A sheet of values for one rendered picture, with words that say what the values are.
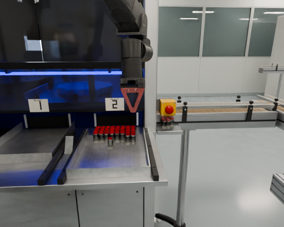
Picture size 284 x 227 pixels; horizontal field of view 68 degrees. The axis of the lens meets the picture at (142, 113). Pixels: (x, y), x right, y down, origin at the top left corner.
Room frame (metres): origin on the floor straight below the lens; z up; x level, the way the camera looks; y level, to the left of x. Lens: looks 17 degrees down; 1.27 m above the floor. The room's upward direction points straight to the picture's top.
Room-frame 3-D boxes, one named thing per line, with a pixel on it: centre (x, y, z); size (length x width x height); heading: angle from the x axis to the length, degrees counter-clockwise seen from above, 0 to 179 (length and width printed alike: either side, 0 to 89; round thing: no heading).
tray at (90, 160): (0.75, 0.11, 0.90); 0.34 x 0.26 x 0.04; 3
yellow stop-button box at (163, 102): (0.99, -0.12, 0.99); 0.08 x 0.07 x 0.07; 4
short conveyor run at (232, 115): (1.15, -0.40, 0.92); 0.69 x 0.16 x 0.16; 94
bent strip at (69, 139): (0.70, 0.28, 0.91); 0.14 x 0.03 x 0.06; 3
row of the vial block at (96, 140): (0.83, 0.12, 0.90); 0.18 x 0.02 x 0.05; 93
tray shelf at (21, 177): (0.78, 0.28, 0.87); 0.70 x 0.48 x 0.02; 94
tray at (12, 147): (0.83, 0.46, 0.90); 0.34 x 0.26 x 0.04; 4
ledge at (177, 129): (1.03, -0.13, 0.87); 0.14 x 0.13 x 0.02; 4
